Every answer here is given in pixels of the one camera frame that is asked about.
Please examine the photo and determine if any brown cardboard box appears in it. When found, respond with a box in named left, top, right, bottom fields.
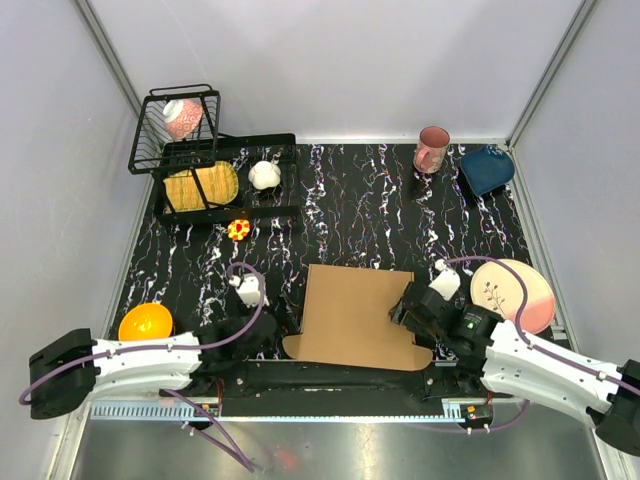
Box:
left=282, top=264, right=433, bottom=372

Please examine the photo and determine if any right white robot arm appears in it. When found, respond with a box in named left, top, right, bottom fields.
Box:
left=389, top=282, right=639, bottom=456

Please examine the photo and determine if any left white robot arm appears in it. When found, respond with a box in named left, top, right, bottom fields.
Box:
left=19, top=310, right=283, bottom=420

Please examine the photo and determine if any pink cream round plate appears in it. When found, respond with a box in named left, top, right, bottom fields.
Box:
left=470, top=259, right=556, bottom=334

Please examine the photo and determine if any red yellow flower toy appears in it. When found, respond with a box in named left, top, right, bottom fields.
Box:
left=227, top=219, right=251, bottom=242

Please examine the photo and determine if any orange round bowl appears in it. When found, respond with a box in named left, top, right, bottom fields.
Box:
left=118, top=303, right=174, bottom=341

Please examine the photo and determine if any yellow woven plate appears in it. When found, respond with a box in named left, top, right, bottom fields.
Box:
left=164, top=161, right=239, bottom=212

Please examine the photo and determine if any dark blue dish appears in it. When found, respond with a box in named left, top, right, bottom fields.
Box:
left=460, top=145, right=515, bottom=196

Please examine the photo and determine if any pink ceramic mug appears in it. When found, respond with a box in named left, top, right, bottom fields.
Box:
left=413, top=126, right=450, bottom=174

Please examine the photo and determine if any pink patterned bowl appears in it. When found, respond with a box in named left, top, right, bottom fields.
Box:
left=162, top=99, right=203, bottom=141

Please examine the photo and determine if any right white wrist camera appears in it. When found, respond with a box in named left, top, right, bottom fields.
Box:
left=429, top=259, right=461, bottom=301

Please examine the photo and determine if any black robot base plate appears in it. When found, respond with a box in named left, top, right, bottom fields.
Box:
left=179, top=360, right=488, bottom=417

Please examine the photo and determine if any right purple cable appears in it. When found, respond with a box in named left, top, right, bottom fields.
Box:
left=409, top=256, right=640, bottom=434

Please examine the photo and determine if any black wire dish rack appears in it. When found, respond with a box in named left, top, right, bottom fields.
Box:
left=128, top=84, right=301, bottom=225

